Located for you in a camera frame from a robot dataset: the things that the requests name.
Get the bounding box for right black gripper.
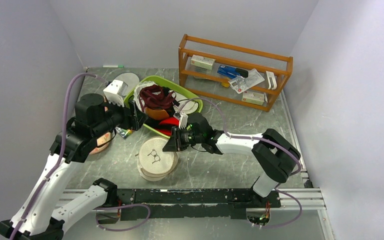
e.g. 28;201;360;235
162;125;203;152

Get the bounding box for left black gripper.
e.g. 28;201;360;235
92;95;149;138

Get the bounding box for white mesh laundry bag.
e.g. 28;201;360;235
137;136;178;182

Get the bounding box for maroon bra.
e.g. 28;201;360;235
139;84;176;110

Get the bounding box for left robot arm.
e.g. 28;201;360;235
0;93;147;240

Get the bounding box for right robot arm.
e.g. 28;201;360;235
162;112;302;207

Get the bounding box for red bra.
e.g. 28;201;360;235
156;117;179;137

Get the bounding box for orange brown bra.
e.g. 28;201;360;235
145;107;170;121

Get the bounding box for pack of coloured markers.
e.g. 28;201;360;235
115;127;133;139

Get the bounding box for green plastic basin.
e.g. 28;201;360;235
123;75;204;139

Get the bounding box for white lace garment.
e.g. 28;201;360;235
133;81;155;112

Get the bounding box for floral peach insoles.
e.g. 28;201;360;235
89;131;116;155

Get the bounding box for grey round pads stack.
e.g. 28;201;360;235
113;72;140;97

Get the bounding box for green white marker pen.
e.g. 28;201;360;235
102;65;124;68

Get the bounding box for white green box upper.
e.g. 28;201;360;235
190;55;215;70

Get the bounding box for white green box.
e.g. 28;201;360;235
242;91;267;106
190;55;215;70

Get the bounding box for clear plastic packet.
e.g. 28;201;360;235
228;69;265;94

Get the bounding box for blue stapler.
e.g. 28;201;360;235
217;64;249;79

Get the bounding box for white green box lower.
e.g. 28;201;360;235
242;91;267;106

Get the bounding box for wooden orange shelf rack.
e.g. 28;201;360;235
178;34;294;112

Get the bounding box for white clip holder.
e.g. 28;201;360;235
266;71;277;90

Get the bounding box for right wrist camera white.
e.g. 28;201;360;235
173;112;188;129

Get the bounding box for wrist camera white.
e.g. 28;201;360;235
103;80;128;107
173;112;188;129

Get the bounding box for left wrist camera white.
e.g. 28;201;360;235
103;80;128;107

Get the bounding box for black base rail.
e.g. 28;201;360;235
99;188;281;221

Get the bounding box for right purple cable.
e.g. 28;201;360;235
178;97;303;229

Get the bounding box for purple cable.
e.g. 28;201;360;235
9;72;108;240
178;97;303;229

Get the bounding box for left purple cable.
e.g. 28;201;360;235
9;72;108;240

